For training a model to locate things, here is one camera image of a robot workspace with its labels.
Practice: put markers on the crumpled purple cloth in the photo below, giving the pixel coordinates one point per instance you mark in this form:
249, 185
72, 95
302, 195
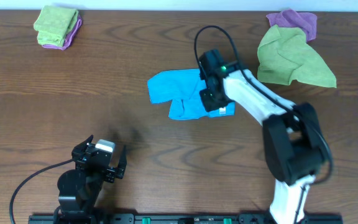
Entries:
289, 18

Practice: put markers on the blue microfiber cloth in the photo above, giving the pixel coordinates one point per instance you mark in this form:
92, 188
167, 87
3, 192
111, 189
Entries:
182, 89

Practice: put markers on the folded purple cloth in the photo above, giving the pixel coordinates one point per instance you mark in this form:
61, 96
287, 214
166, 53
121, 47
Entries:
69, 37

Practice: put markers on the folded green cloth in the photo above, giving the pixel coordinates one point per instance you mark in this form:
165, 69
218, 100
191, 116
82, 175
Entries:
54, 23

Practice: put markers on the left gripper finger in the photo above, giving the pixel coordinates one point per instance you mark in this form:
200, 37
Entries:
121, 167
80, 149

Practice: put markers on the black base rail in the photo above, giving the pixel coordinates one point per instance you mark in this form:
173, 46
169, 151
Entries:
128, 218

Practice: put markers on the crumpled green cloth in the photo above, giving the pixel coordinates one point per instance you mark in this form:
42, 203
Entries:
284, 56

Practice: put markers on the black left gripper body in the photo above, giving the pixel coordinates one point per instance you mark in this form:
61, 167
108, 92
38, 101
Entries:
110, 176

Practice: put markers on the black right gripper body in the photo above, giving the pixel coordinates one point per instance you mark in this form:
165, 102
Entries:
212, 102

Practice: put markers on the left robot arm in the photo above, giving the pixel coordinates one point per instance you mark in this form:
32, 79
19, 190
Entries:
79, 188

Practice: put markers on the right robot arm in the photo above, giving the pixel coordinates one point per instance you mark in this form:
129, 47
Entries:
294, 146

